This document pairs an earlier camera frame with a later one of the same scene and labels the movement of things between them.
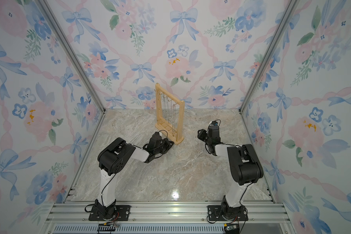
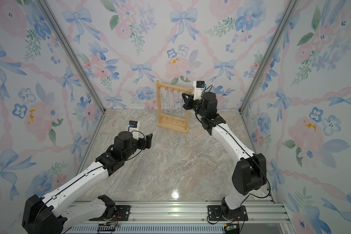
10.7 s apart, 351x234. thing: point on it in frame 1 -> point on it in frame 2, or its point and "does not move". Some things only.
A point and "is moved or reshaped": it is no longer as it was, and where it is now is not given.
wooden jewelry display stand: x=177 y=137 is moved or reshaped
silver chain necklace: x=173 y=119 -> x=182 y=107
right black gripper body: x=204 y=136 -> x=197 y=106
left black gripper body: x=164 y=147 -> x=139 y=144
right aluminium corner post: x=283 y=21 does not move
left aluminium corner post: x=48 y=13 does not move
